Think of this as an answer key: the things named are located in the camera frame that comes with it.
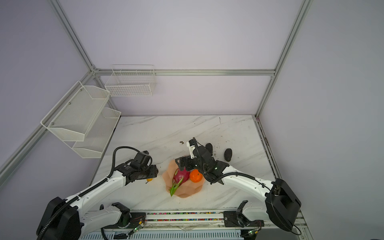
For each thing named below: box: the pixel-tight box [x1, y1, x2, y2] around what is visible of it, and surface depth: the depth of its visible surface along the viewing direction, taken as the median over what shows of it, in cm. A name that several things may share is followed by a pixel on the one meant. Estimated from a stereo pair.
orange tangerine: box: [189, 169, 203, 183], surface depth 82 cm
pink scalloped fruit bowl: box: [162, 159, 206, 198], surface depth 84 cm
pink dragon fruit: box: [170, 168, 190, 197], surface depth 82 cm
